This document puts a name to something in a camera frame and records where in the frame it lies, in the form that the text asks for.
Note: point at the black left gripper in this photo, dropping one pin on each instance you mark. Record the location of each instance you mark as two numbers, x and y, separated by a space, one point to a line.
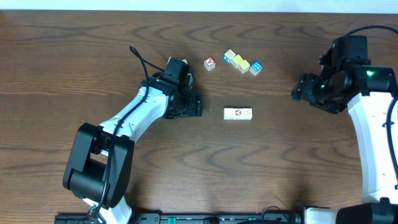
198 109

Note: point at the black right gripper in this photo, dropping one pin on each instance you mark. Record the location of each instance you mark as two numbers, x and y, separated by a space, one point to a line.
306 89

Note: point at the green letter Z block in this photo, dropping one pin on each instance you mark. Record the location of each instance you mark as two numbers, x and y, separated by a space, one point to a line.
229 113

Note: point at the plain drawing wooden block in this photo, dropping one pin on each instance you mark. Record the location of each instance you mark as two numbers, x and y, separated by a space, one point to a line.
247 113

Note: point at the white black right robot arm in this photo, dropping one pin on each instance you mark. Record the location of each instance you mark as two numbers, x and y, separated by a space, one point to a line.
369 93

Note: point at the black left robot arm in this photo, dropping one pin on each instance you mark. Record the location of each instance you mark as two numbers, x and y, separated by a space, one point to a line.
99 166

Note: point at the red letter A block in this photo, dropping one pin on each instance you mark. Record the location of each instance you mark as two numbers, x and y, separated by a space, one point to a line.
209 63

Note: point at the blue letter X block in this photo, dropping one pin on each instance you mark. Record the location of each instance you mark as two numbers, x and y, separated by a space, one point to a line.
229 55

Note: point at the yellow topped wooden block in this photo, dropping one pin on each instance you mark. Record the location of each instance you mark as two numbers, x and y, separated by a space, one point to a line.
236 60

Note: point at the blue topped wooden block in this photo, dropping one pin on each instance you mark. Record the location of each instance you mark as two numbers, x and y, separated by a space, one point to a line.
255 68

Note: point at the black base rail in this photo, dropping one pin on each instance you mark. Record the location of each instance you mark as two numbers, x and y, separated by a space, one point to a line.
270 215

